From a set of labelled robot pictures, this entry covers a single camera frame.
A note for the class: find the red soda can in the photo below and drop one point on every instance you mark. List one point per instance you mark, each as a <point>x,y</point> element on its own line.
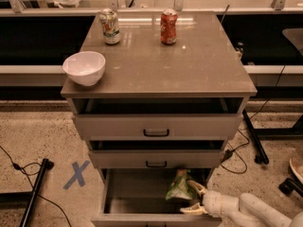
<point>168,26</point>

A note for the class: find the grey drawer cabinet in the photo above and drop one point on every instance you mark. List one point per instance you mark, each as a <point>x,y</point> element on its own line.
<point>202,63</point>

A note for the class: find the black stand leg left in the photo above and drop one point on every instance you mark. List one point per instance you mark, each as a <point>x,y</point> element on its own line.
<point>45,166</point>

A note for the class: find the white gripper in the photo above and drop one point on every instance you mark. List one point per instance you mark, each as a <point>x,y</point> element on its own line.
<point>213,202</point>

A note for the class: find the green soda can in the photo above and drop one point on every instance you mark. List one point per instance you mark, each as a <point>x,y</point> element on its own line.
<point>110,26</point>

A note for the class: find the green rice chip bag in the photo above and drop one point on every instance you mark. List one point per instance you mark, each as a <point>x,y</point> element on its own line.
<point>179,188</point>

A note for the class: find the white bowl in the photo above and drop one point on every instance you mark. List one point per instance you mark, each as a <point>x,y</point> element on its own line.
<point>85,68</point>

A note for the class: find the middle drawer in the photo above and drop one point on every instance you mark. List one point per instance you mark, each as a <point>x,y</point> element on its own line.
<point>157,154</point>

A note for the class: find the drawer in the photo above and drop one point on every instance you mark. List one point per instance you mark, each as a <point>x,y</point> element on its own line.
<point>160,118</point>
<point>137,198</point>
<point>157,154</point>

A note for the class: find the bottom drawer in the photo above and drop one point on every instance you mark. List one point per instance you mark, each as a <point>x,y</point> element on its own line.
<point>137,198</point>

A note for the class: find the top drawer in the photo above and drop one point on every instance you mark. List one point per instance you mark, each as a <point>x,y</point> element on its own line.
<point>160,118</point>

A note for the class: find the blue tape cross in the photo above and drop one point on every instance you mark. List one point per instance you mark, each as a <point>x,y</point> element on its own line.
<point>77,175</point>

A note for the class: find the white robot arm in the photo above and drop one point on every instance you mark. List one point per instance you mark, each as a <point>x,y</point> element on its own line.
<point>247,210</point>

